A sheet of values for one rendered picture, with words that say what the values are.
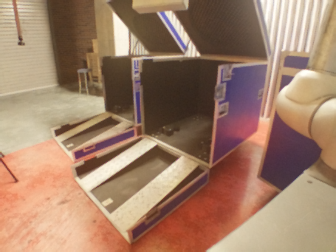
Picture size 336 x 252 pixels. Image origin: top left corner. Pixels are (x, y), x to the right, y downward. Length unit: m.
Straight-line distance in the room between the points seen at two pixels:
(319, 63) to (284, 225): 0.55
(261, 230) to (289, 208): 0.07
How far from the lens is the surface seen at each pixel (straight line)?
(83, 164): 1.87
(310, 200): 0.40
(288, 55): 1.31
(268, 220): 0.33
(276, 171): 1.48
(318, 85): 0.73
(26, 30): 6.73
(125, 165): 1.77
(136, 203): 1.45
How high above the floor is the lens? 1.07
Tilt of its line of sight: 23 degrees down
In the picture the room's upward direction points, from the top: straight up
